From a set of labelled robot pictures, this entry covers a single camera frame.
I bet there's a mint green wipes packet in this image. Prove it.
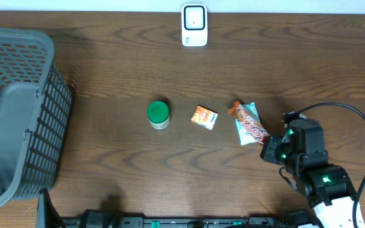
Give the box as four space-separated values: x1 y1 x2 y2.
235 102 261 146

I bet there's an orange chocolate bar wrapper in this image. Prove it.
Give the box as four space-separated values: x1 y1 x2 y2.
228 101 269 145

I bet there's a white tissue pack orange print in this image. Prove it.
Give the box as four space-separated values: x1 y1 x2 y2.
191 106 218 130

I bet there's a green lid jar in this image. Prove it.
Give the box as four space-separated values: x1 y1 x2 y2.
147 101 170 130

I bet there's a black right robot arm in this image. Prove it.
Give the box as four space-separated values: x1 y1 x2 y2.
260 112 365 227

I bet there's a white barcode scanner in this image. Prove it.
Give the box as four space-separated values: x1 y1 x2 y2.
181 3 208 47

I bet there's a dark grey plastic basket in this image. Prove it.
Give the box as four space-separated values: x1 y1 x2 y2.
0 28 73 207

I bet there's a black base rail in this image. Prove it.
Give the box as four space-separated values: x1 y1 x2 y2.
35 189 322 228

